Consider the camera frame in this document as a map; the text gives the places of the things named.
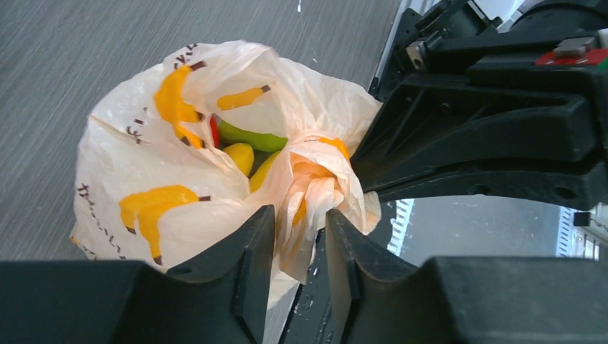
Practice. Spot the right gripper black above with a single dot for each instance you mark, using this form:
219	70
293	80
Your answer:
477	93

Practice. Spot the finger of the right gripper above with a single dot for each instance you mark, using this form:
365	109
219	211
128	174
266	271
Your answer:
579	185

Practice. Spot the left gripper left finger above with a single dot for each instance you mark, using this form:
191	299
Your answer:
218	296

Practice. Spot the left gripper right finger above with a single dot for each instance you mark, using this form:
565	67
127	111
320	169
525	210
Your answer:
379	298

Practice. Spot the yellow fake mango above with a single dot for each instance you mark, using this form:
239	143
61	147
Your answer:
242	155

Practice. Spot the translucent plastic bag banana print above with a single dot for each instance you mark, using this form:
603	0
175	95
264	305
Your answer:
150	186

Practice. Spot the green fake pear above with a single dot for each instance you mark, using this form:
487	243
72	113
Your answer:
264	142

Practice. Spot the yellow fake banana piece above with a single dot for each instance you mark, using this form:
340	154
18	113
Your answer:
257	179

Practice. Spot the red fake apple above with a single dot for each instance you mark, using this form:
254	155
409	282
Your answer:
214	131

